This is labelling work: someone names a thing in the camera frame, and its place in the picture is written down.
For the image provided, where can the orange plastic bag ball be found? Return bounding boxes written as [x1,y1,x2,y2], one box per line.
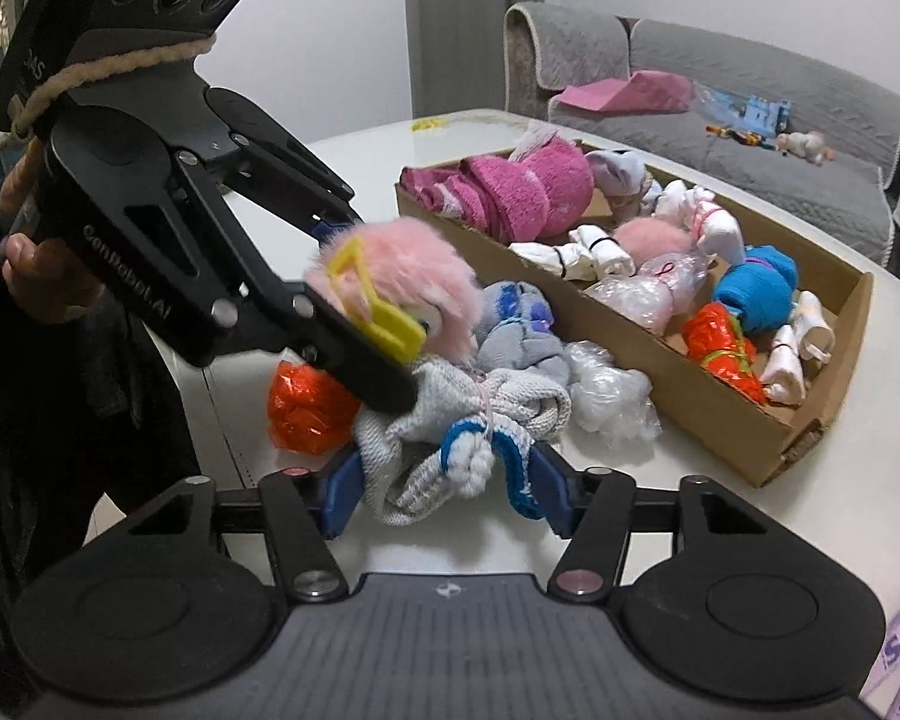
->
[266,361,362,457]

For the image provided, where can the clear plastic bag ball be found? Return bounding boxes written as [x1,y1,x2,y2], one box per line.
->
[564,340,662,452]

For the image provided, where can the pink fluffy plush yellow glasses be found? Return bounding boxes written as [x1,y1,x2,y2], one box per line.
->
[305,218,482,362]

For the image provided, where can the grey blue sock bundle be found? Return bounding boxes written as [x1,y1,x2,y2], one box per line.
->
[475,281,571,387]

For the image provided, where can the white sock peach band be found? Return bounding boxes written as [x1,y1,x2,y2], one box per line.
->
[509,224,637,283]

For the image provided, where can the clear bubble wrap roll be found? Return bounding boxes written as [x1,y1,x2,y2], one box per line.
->
[585,254,709,337]

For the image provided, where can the white sock pink band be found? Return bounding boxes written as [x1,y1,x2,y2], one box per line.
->
[653,181,746,266]

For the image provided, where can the left hand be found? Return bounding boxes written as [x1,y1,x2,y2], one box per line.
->
[0,140,105,323]

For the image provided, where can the phone on left gripper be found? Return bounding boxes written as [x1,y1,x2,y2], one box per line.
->
[0,0,240,132]

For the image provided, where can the orange bag in box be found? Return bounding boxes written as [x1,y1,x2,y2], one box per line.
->
[681,302,766,405]

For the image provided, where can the cardboard box tray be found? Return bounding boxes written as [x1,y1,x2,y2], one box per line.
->
[397,167,875,488]

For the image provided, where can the magenta towel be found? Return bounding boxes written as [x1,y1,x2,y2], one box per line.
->
[400,135,595,244]

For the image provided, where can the small pink pompom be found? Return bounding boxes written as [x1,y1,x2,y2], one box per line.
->
[613,218,694,268]

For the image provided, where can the white sock roll in box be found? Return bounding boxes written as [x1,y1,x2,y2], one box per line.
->
[759,291,836,406]

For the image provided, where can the blue sock roll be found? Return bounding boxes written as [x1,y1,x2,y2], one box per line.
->
[712,245,800,335]

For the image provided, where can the white grey sock in box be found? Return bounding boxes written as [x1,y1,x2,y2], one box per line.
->
[585,149,662,223]

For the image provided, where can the pink cushion on sofa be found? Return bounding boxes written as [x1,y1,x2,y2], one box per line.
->
[557,70,694,115]

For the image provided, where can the white plush toy on sofa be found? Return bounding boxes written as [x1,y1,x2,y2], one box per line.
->
[775,132,834,166]

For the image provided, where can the grey sofa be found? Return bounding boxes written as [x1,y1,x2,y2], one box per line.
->
[504,2,900,273]

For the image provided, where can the blue toy on sofa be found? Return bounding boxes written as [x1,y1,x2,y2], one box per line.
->
[709,93,792,138]

